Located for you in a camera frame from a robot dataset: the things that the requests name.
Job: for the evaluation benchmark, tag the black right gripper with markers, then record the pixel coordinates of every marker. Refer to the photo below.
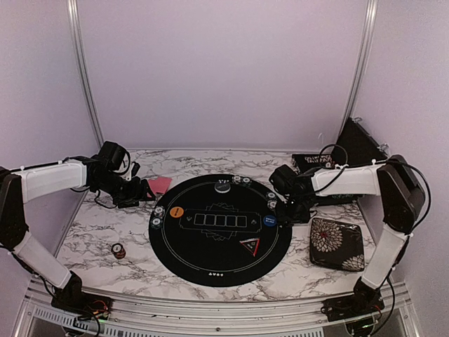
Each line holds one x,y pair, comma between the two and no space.
281,217

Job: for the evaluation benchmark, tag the red poker chip stack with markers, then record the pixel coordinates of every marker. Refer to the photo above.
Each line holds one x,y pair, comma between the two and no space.
118,251

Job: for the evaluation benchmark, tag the black dealer button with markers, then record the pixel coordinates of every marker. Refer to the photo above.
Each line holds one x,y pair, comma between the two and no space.
222,187

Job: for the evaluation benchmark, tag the red triangle all-in marker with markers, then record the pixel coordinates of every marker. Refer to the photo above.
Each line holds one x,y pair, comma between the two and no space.
252,245

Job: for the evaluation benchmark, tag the orange big blind button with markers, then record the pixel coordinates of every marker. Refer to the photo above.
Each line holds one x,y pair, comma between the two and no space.
176,212

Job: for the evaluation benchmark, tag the black poker chip case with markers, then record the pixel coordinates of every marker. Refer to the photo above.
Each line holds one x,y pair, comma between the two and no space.
354,146

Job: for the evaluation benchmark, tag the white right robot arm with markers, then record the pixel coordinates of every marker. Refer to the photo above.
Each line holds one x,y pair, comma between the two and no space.
395,199

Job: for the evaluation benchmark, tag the blue small blind button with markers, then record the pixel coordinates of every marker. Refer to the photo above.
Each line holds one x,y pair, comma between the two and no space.
270,221

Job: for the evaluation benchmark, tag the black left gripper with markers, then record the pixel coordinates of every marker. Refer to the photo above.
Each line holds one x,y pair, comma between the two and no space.
135,195

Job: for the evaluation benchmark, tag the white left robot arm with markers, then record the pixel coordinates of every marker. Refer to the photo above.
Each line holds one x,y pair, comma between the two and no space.
34,185

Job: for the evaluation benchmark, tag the floral patterned pouch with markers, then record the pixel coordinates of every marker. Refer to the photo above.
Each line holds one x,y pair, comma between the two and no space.
336,245

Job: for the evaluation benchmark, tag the round black poker mat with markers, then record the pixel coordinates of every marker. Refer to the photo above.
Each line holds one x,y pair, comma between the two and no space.
202,247

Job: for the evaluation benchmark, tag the red playing card deck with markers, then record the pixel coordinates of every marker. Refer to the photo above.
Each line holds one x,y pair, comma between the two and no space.
159,185

